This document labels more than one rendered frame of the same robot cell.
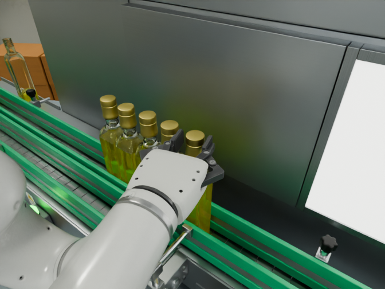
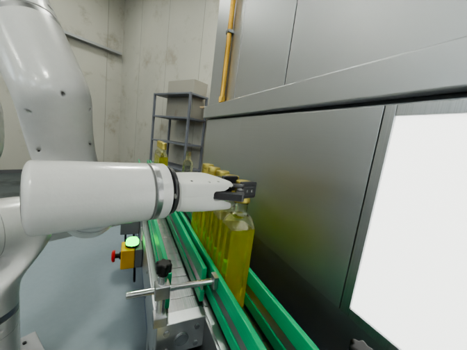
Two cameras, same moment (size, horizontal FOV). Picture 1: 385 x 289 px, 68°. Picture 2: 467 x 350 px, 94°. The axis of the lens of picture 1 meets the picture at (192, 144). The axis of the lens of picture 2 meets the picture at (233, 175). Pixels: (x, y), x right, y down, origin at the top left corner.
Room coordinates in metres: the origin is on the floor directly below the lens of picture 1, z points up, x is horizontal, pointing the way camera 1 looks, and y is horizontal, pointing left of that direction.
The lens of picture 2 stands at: (0.01, -0.19, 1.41)
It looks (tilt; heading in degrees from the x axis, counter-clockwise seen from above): 9 degrees down; 27
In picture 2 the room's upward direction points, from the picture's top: 7 degrees clockwise
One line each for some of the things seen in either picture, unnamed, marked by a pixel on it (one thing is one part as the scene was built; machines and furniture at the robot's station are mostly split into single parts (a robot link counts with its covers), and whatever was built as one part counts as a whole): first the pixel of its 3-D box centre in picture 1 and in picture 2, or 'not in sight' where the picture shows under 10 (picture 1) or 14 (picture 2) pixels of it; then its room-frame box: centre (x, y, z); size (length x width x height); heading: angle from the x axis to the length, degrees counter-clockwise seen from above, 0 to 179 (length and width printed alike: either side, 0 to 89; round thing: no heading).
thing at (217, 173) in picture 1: (199, 176); (222, 193); (0.32, -0.01, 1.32); 0.08 x 0.06 x 0.01; 94
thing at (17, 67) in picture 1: (19, 73); (187, 173); (1.04, 0.66, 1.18); 0.06 x 0.06 x 0.26; 49
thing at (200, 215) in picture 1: (194, 202); (233, 258); (0.41, 0.00, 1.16); 0.06 x 0.06 x 0.21; 54
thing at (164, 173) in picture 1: (165, 185); (192, 189); (0.30, 0.04, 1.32); 0.11 x 0.10 x 0.07; 159
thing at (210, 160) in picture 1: (211, 154); (247, 192); (0.37, -0.03, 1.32); 0.07 x 0.03 x 0.03; 159
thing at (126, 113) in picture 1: (127, 115); (213, 174); (0.52, 0.14, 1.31); 0.04 x 0.04 x 0.04
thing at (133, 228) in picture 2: not in sight; (130, 223); (0.67, 0.67, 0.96); 0.08 x 0.08 x 0.08; 53
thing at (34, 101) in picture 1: (42, 104); not in sight; (0.92, 0.55, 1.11); 0.07 x 0.04 x 0.13; 143
